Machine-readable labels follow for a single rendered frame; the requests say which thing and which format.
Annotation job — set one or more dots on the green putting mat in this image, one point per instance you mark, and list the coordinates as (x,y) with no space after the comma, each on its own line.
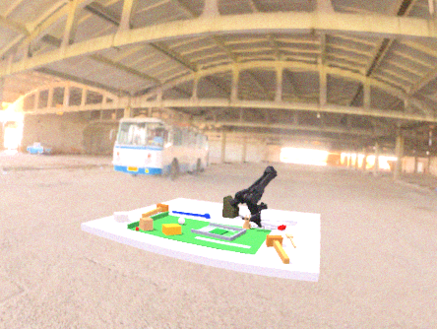
(253,237)

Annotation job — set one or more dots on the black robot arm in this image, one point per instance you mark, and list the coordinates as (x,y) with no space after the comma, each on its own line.
(256,189)

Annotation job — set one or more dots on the blue putter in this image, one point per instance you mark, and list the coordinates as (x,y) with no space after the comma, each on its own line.
(206,215)

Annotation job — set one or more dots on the grey putter shaft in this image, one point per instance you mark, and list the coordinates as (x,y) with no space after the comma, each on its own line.
(282,227)

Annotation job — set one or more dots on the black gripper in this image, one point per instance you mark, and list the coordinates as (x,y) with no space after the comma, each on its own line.
(255,215)

